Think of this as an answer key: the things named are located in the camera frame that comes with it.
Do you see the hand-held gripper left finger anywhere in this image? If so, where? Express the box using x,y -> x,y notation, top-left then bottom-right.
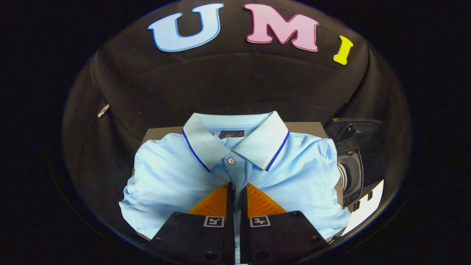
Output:
147,182 -> 236,265

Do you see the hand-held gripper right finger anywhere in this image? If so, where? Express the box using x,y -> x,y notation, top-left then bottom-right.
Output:
239,182 -> 330,265

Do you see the light blue polo shirt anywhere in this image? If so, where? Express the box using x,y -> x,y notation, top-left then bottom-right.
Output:
118,110 -> 352,240

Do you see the grey washing machine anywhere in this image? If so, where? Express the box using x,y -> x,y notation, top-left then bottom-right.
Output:
336,149 -> 365,209

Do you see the black backdrop cloth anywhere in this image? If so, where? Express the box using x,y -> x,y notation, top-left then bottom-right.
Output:
61,0 -> 411,245

